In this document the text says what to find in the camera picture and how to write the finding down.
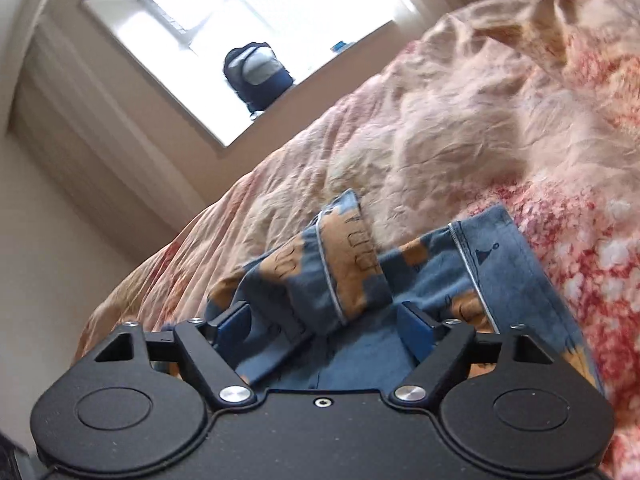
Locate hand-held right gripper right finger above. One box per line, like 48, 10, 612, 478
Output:
387, 301, 557, 408

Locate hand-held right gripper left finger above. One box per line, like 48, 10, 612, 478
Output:
93, 302, 256, 409

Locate blue pants with orange print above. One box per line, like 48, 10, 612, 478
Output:
207, 189, 608, 402

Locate floral pink blanket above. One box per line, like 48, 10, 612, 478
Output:
75, 0, 640, 480

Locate dark blue backpack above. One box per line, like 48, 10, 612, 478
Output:
222, 42, 296, 121

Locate beige pleated curtain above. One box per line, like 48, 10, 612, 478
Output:
10, 15, 201, 246

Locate bright window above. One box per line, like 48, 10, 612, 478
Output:
82, 0, 418, 148

